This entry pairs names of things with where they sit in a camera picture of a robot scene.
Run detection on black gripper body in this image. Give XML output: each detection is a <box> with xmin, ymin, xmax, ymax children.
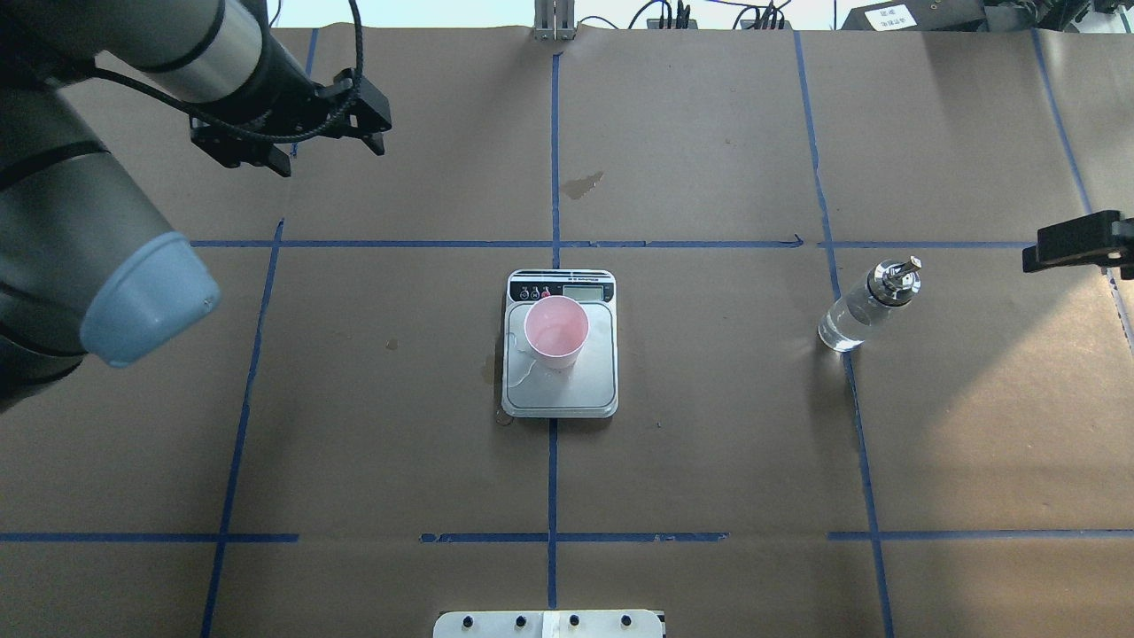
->
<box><xmin>239</xmin><ymin>53</ymin><xmax>355</xmax><ymax>142</ymax></box>

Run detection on clear glass sauce bottle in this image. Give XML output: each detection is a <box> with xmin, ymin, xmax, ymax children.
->
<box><xmin>816</xmin><ymin>257</ymin><xmax>923</xmax><ymax>354</ymax></box>

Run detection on pink plastic cup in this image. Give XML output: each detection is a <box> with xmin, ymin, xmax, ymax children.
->
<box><xmin>523</xmin><ymin>295</ymin><xmax>591</xmax><ymax>369</ymax></box>

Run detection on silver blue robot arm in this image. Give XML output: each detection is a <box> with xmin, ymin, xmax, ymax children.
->
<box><xmin>1</xmin><ymin>1</ymin><xmax>392</xmax><ymax>409</ymax></box>

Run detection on silver digital kitchen scale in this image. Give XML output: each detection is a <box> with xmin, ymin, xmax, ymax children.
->
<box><xmin>500</xmin><ymin>269</ymin><xmax>619</xmax><ymax>419</ymax></box>

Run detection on black device white label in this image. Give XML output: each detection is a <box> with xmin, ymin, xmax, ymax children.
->
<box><xmin>838</xmin><ymin>1</ymin><xmax>987</xmax><ymax>32</ymax></box>

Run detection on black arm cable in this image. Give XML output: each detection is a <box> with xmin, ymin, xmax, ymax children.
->
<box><xmin>53</xmin><ymin>0</ymin><xmax>366</xmax><ymax>143</ymax></box>

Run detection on aluminium frame post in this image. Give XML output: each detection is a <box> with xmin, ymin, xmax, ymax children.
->
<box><xmin>533</xmin><ymin>0</ymin><xmax>578</xmax><ymax>42</ymax></box>

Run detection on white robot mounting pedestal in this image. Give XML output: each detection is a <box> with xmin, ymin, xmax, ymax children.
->
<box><xmin>432</xmin><ymin>609</ymin><xmax>667</xmax><ymax>637</ymax></box>

